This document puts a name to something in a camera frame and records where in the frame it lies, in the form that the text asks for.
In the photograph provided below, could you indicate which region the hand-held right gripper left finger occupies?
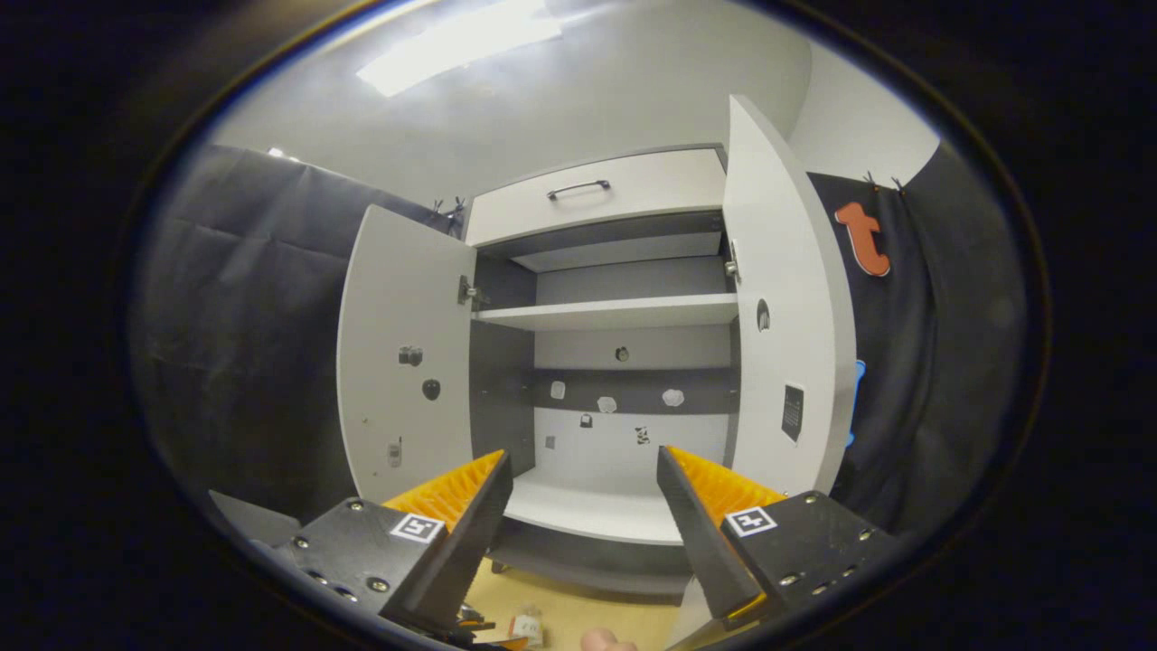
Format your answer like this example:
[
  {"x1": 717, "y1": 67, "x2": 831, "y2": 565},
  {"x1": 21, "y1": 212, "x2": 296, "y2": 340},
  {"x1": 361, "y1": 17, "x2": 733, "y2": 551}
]
[{"x1": 271, "y1": 449, "x2": 514, "y2": 634}]

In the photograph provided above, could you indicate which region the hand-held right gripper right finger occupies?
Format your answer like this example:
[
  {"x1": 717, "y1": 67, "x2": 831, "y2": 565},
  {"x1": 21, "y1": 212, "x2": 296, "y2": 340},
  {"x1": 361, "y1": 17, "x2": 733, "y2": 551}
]
[{"x1": 656, "y1": 445, "x2": 900, "y2": 623}]

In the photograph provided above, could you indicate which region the clear bottle with orange label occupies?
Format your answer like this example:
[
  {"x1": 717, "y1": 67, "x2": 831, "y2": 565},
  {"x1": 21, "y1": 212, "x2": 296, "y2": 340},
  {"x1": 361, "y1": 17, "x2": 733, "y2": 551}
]
[{"x1": 506, "y1": 608, "x2": 546, "y2": 649}]

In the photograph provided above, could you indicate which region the white and grey cabinet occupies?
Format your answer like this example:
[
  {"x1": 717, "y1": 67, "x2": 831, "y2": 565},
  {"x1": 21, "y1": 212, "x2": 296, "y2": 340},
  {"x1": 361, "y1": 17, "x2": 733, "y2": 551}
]
[{"x1": 461, "y1": 143, "x2": 751, "y2": 605}]

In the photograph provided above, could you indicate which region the white cabinet door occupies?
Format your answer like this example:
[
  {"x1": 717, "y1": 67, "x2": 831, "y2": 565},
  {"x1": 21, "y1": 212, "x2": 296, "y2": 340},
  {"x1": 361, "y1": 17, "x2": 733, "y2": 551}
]
[
  {"x1": 336, "y1": 203, "x2": 478, "y2": 505},
  {"x1": 720, "y1": 93, "x2": 858, "y2": 498}
]

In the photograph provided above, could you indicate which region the white cabinet shelf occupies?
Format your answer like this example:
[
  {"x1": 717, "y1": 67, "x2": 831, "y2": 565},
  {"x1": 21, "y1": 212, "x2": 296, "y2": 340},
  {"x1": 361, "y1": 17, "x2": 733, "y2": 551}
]
[{"x1": 472, "y1": 294, "x2": 740, "y2": 333}]

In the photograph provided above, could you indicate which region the white cabinet drawer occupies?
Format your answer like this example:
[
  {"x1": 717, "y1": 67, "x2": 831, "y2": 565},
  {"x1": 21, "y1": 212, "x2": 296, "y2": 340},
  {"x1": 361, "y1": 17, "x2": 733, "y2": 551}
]
[{"x1": 464, "y1": 147, "x2": 729, "y2": 247}]

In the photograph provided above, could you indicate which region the black backdrop cloth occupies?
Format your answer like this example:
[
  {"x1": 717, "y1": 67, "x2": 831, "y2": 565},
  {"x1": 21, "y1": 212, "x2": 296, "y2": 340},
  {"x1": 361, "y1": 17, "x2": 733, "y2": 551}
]
[
  {"x1": 127, "y1": 143, "x2": 453, "y2": 534},
  {"x1": 807, "y1": 140, "x2": 1031, "y2": 543}
]

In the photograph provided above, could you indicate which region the ceiling light panel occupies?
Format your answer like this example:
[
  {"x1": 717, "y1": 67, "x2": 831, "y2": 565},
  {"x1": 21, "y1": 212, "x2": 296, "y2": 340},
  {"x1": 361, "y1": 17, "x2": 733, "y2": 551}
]
[{"x1": 355, "y1": 7, "x2": 563, "y2": 99}]

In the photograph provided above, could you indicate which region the black drawer handle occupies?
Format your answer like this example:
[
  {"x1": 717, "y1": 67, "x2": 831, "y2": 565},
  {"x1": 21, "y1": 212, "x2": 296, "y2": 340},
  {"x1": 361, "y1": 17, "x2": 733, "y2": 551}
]
[{"x1": 546, "y1": 179, "x2": 612, "y2": 202}]

